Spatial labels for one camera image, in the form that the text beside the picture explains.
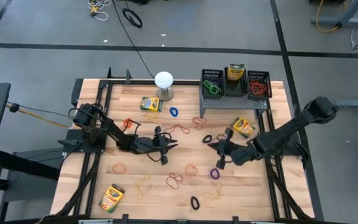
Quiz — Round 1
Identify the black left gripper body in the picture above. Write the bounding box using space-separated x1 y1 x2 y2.
135 126 169 166

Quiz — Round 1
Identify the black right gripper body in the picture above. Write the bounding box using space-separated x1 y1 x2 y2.
216 128 254 170

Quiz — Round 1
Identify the crayon box with blue panel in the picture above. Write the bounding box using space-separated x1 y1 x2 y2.
140 96 163 113

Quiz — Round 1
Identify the black slotted plastic basket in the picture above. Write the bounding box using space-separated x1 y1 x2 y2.
224 67 248 97
201 68 225 100
247 70 272 101

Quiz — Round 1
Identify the orange rubber band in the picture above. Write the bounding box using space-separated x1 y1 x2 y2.
250 80 267 94
112 163 127 175
185 164 199 177

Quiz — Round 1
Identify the yellow green crayon box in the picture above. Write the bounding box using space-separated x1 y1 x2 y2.
98 183 126 214
230 116 257 139
227 63 246 82

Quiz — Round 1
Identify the grey desk foot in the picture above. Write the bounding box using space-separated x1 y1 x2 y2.
335 99 358 109
310 0 358 29

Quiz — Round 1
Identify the dark red rubber band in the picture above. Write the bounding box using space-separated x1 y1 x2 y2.
165 172 185 190

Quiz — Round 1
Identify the grey perforated metal shelf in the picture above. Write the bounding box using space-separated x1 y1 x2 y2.
199 70 270 118

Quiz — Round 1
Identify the white bulb lamp metal base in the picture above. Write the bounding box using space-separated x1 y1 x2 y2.
154 71 175 102

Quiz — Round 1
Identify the dark grey side table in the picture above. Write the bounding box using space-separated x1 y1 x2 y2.
0 148 62 224

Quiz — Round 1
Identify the long black floor cable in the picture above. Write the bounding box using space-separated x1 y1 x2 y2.
112 0 155 78

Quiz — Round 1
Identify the coiled black floor cable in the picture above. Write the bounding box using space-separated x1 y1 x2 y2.
121 7 144 29

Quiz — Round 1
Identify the yellow cord with black knob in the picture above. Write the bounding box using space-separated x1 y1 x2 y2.
5 102 71 129

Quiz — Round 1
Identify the white and yellow cable bundle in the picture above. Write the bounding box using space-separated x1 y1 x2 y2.
87 0 113 22

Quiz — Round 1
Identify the yellow floor cable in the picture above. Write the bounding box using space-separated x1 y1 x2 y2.
315 0 343 34

